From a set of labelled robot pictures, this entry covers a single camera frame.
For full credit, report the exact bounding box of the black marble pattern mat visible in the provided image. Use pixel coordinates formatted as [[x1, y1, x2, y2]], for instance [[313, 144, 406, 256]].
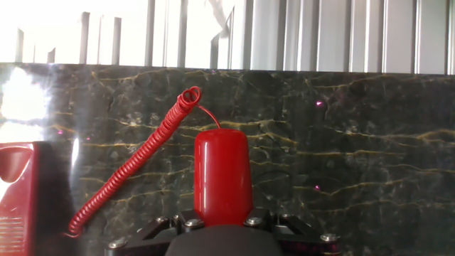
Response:
[[0, 63, 455, 256]]

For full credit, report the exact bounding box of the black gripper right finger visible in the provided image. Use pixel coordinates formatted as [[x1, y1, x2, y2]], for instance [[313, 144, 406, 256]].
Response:
[[264, 212, 341, 255]]

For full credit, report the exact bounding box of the red phone cord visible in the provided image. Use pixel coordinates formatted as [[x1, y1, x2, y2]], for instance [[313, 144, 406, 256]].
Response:
[[63, 85, 222, 238]]

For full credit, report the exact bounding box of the red telephone base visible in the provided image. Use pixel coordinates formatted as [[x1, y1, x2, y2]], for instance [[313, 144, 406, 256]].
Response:
[[0, 141, 54, 256]]

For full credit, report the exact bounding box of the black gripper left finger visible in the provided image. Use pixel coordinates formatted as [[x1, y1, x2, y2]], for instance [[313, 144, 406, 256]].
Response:
[[105, 211, 186, 256]]

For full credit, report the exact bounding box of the red telephone handset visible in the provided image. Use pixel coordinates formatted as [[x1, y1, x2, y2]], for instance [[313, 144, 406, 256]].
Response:
[[193, 128, 254, 228]]

